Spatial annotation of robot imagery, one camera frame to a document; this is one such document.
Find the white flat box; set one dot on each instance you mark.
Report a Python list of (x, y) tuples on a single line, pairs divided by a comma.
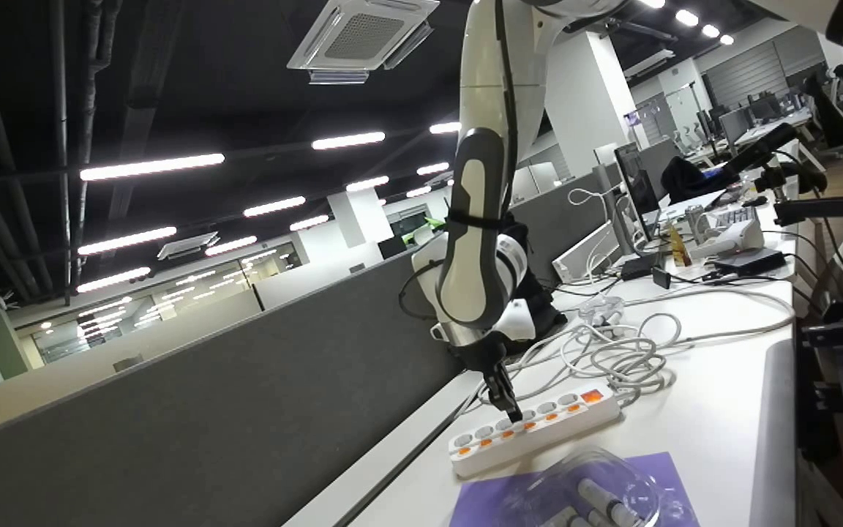
[(586, 252)]

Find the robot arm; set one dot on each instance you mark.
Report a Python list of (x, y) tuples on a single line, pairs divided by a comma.
[(481, 88)]

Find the clear plastic container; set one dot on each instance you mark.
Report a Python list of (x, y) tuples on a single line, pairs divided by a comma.
[(538, 490)]

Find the row of monitors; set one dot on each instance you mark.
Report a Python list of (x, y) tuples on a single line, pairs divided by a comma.
[(747, 117)]

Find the black flat box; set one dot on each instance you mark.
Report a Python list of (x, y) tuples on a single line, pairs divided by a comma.
[(751, 261)]

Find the black power brick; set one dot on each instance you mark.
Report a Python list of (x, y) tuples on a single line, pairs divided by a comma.
[(637, 266)]

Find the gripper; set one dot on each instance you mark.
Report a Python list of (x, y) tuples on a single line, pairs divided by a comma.
[(478, 354)]

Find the ceiling light strip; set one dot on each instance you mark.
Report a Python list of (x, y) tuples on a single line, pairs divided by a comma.
[(274, 206), (151, 167), (348, 140), (127, 240), (113, 279)]

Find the white desk device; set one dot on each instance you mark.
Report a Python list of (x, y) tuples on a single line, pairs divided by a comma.
[(732, 238)]

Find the white power strip orange switches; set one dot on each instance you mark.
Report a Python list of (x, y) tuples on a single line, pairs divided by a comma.
[(538, 432)]

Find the grey marker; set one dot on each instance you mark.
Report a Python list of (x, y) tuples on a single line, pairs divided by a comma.
[(560, 518), (604, 501)]

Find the grey desk partition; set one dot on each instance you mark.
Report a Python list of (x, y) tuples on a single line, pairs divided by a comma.
[(560, 219), (209, 424)]

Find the black office chair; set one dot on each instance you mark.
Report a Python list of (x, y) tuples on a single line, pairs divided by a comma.
[(827, 110)]

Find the purple mat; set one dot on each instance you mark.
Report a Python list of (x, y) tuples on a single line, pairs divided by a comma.
[(476, 505)]

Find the camera on mount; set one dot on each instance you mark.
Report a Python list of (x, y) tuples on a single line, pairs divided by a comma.
[(758, 150)]

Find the monitor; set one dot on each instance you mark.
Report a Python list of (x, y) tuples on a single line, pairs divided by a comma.
[(637, 187)]

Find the ceiling air conditioner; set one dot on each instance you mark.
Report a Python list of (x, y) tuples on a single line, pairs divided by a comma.
[(363, 36), (187, 246)]

